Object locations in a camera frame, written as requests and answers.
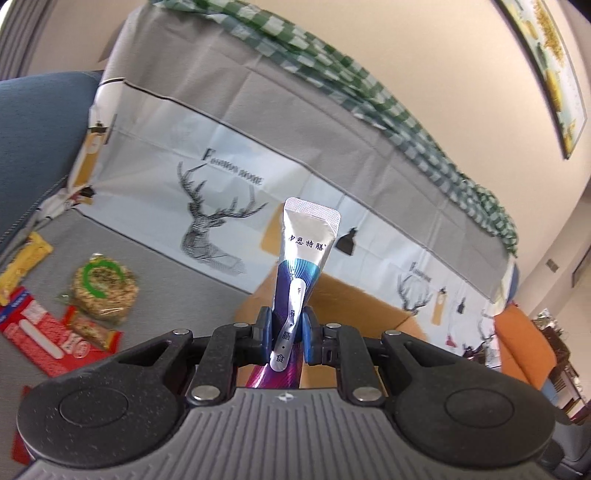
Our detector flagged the silver and blue sachet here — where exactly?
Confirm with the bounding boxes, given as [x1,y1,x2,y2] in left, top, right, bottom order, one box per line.
[246,198,342,391]

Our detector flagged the framed wall picture yellow flowers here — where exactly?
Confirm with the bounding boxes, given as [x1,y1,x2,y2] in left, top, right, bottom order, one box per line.
[492,0,588,160]

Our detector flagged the grey curtain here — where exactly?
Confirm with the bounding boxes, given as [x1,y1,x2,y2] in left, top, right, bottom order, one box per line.
[0,0,62,82]

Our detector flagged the yellow snack packet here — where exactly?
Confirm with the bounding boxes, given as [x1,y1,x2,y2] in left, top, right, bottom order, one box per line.
[0,232,54,306]

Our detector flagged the deer printed sofa cover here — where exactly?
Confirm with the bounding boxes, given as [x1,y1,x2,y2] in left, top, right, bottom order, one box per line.
[0,4,522,402]

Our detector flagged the green checked cloth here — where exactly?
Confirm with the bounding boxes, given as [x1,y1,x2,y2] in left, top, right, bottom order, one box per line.
[148,0,520,256]

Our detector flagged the small dark picture frame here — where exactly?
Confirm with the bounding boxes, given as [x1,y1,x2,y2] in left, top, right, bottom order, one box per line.
[571,251,591,289]

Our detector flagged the cardboard box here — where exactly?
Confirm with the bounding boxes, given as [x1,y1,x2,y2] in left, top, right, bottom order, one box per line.
[233,272,431,389]

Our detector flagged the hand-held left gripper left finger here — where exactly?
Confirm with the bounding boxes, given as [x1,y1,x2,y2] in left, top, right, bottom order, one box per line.
[117,307,273,408]

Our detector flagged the red wrapper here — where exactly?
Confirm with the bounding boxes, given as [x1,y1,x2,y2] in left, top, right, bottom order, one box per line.
[9,387,36,465]

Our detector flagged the round cracker packet green ring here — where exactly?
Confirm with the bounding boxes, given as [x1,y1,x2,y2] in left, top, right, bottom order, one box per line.
[69,252,140,325]

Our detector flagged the dark wooden furniture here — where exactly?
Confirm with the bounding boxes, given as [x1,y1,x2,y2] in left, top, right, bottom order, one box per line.
[531,308,583,418]

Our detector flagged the orange cushion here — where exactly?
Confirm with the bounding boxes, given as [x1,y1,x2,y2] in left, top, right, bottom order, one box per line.
[493,305,557,389]

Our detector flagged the red snack packet white stripe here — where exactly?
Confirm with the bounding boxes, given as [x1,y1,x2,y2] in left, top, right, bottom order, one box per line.
[0,286,93,377]

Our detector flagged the small red snack bar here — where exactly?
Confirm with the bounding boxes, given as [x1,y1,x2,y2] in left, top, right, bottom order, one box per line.
[65,305,124,354]

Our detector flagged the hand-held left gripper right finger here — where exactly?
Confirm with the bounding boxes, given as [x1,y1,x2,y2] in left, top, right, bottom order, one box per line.
[300,307,459,408]

